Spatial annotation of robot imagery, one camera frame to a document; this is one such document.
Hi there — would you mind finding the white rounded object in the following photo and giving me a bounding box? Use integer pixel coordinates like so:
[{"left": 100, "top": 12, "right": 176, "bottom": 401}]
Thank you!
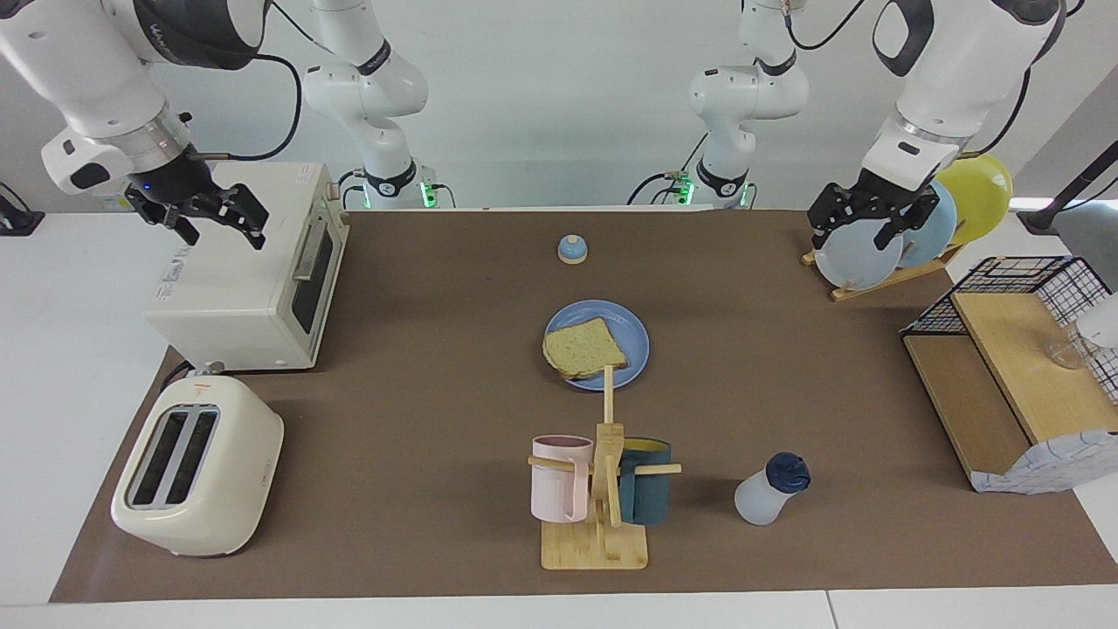
[{"left": 1076, "top": 293, "right": 1118, "bottom": 350}]

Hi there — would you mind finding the cream two-slot toaster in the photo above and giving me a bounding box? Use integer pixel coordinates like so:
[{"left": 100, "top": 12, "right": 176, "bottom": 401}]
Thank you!
[{"left": 110, "top": 376, "right": 285, "bottom": 558}]

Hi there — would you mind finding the white toaster oven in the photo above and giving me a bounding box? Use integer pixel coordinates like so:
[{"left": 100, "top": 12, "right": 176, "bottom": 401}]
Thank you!
[{"left": 144, "top": 162, "right": 350, "bottom": 372}]

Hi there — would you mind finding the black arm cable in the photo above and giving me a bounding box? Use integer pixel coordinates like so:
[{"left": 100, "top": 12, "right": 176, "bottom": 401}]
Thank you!
[
  {"left": 780, "top": 0, "right": 1084, "bottom": 156},
  {"left": 188, "top": 0, "right": 350, "bottom": 165}
]

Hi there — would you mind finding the wooden mug tree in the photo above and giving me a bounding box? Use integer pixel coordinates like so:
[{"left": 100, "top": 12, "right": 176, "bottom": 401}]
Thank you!
[{"left": 528, "top": 363, "right": 683, "bottom": 570}]

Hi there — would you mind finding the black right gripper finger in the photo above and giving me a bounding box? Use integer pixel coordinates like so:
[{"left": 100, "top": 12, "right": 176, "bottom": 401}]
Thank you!
[
  {"left": 208, "top": 183, "right": 269, "bottom": 252},
  {"left": 127, "top": 201, "right": 200, "bottom": 247}
]

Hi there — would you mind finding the yellow plate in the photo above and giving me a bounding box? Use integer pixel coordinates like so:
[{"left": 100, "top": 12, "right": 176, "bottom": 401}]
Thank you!
[{"left": 935, "top": 155, "right": 1014, "bottom": 247}]

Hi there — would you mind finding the black camera stand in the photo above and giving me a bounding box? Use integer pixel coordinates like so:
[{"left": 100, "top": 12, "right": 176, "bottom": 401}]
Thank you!
[
  {"left": 0, "top": 182, "right": 45, "bottom": 237},
  {"left": 1018, "top": 140, "right": 1118, "bottom": 235}
]

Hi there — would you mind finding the clear drinking glass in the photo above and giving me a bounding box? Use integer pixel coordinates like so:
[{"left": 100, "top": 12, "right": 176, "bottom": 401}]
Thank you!
[{"left": 1046, "top": 335, "right": 1093, "bottom": 370}]

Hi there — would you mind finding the toaster power cord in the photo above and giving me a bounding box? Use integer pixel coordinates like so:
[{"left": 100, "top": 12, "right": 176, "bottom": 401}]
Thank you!
[{"left": 157, "top": 358, "right": 224, "bottom": 391}]

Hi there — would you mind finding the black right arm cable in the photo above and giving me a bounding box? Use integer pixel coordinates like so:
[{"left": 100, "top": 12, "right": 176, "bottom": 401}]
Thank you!
[{"left": 188, "top": 0, "right": 350, "bottom": 165}]

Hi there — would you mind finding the wooden shelf with wire basket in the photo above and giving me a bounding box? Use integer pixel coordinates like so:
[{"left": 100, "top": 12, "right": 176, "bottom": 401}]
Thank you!
[{"left": 900, "top": 255, "right": 1118, "bottom": 495}]

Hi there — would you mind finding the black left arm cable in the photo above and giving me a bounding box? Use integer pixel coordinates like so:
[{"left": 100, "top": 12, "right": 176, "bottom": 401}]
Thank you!
[{"left": 780, "top": 0, "right": 1084, "bottom": 156}]

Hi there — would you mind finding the dark green mug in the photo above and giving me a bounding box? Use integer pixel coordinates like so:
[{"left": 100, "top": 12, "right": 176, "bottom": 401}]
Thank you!
[{"left": 618, "top": 437, "right": 673, "bottom": 526}]

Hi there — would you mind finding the white squeeze bottle navy cap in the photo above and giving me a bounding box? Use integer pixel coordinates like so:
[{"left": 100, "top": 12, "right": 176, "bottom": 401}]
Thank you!
[{"left": 734, "top": 452, "right": 811, "bottom": 526}]

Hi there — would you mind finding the toast bread slice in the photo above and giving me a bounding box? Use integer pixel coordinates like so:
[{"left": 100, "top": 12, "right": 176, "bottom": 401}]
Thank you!
[{"left": 542, "top": 316, "right": 629, "bottom": 381}]

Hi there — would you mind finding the grey plate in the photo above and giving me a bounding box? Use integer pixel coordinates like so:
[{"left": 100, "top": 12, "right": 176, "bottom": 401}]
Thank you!
[{"left": 817, "top": 214, "right": 904, "bottom": 291}]

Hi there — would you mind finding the brown table mat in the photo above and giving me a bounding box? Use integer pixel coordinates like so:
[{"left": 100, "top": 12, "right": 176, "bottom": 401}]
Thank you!
[{"left": 50, "top": 210, "right": 1118, "bottom": 604}]

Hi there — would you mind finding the pink mug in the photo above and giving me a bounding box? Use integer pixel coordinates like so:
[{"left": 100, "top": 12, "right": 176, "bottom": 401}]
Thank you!
[{"left": 531, "top": 435, "right": 595, "bottom": 523}]

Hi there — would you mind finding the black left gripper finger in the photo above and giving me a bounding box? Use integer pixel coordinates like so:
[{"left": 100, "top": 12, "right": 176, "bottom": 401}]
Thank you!
[
  {"left": 873, "top": 188, "right": 941, "bottom": 252},
  {"left": 807, "top": 183, "right": 866, "bottom": 254}
]

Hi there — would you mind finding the periwinkle blue dinner plate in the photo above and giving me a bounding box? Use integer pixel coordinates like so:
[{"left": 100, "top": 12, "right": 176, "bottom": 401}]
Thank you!
[{"left": 544, "top": 300, "right": 651, "bottom": 391}]

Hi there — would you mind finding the light blue plate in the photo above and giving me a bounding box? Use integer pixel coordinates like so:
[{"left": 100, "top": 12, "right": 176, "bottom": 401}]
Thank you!
[{"left": 900, "top": 179, "right": 958, "bottom": 268}]

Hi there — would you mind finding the wooden plate rack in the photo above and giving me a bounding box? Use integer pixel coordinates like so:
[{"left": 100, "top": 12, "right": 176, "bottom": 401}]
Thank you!
[{"left": 802, "top": 223, "right": 969, "bottom": 303}]

